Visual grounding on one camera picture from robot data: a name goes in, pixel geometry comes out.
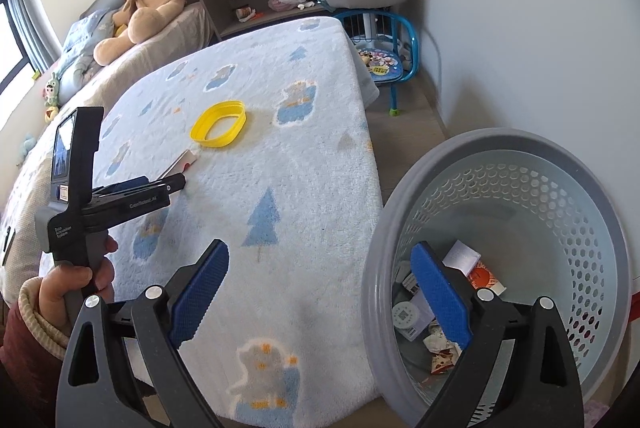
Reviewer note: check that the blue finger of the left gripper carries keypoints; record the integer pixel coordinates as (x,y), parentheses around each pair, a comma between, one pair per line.
(121,186)
(171,184)

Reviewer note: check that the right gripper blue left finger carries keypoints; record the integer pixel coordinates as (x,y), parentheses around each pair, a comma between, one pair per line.
(166,316)

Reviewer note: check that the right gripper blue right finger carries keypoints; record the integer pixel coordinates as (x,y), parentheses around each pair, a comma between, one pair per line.
(470,318)

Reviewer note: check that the white teal plastic package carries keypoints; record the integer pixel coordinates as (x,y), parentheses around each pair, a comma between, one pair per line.
(462,258)

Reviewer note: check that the white paper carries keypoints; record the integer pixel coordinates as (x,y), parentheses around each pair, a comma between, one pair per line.
(445,353)

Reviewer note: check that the dark red sleeve forearm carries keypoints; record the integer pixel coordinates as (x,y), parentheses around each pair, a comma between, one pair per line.
(31,360)

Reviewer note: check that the person's left hand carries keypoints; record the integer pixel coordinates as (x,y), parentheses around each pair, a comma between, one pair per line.
(65,278)

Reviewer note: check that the small playing card box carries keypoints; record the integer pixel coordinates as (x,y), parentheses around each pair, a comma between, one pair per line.
(181,164)

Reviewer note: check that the red white paper cup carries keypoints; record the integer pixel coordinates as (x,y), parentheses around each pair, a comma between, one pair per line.
(482,277)

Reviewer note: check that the small green plush doll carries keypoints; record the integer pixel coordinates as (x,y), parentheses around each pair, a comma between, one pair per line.
(51,92)

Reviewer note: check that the grey perforated laundry basket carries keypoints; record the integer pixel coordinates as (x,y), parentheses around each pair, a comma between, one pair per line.
(545,228)

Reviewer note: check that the light blue fleece blanket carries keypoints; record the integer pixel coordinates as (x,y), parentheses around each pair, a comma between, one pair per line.
(286,178)

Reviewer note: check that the blue patterned pillow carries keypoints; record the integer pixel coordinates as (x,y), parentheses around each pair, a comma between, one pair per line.
(86,33)

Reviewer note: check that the beige checkered bed sheet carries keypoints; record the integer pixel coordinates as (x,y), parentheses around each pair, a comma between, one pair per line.
(20,250)

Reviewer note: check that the blue window curtain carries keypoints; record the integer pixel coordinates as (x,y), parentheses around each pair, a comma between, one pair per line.
(41,50)

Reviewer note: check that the pink plastic bag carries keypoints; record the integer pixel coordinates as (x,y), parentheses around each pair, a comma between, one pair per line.
(284,5)

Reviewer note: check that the blue child's chair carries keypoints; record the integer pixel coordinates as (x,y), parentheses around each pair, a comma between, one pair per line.
(388,46)

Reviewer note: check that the phone on gripper mount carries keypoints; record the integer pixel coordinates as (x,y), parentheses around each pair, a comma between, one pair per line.
(60,169)

